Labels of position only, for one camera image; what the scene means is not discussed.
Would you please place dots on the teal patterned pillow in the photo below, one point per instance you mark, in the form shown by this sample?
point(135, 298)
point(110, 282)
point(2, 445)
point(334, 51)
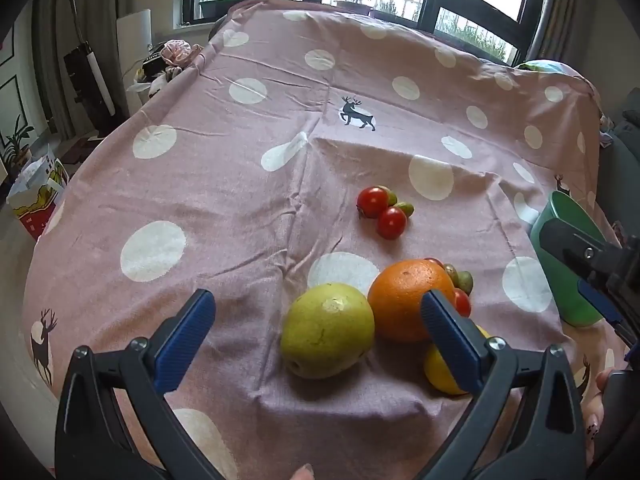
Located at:
point(547, 66)

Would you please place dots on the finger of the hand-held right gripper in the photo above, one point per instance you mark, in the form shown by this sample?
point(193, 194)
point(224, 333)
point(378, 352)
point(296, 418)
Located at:
point(565, 242)
point(597, 300)

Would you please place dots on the yellow lemon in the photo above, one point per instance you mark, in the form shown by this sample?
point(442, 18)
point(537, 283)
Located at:
point(437, 370)

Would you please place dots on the grey patterned curtain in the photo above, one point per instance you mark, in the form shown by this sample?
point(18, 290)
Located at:
point(560, 10)

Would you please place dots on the green olive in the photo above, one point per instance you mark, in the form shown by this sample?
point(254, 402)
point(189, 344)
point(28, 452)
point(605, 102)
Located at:
point(465, 282)
point(392, 197)
point(406, 208)
point(452, 273)

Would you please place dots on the black upright vacuum cleaner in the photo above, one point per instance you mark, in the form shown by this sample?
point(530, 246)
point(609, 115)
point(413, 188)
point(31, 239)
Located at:
point(87, 80)

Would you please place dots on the black cap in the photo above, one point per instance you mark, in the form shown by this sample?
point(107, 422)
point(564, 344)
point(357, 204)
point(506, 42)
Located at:
point(152, 66)

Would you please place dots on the dark floor mat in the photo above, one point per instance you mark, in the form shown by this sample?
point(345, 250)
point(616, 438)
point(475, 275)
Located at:
point(80, 149)

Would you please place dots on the red and white paper bag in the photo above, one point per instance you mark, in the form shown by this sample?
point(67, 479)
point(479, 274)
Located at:
point(37, 195)

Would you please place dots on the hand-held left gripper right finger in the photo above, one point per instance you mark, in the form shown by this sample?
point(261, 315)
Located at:
point(450, 340)

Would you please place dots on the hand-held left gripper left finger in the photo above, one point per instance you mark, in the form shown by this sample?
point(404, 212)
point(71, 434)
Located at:
point(185, 340)

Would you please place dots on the pink polka dot blanket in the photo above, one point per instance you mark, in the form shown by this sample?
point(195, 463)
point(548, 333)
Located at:
point(225, 185)

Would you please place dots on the indoor potted plant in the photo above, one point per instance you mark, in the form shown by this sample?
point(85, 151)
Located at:
point(15, 142)

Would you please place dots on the long black planter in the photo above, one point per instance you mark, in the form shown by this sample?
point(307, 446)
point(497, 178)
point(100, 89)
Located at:
point(215, 9)

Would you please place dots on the person's left hand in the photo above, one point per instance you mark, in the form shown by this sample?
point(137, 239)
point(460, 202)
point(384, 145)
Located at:
point(303, 473)

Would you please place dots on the green bowl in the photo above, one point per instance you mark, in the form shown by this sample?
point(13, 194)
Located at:
point(560, 285)

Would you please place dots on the grey sofa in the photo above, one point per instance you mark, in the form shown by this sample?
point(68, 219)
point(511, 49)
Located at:
point(622, 160)

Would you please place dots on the pink crumpled cloth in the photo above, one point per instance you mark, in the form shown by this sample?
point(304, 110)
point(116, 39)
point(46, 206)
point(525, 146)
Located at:
point(176, 52)

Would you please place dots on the orange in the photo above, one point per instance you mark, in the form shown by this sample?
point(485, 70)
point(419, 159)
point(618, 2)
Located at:
point(400, 300)

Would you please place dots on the white printed bag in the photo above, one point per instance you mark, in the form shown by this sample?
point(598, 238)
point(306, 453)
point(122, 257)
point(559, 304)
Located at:
point(140, 87)

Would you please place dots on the person's right hand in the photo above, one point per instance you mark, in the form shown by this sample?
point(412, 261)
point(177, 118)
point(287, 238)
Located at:
point(592, 425)

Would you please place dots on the yellow-green pear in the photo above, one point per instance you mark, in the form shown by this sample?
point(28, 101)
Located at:
point(327, 337)

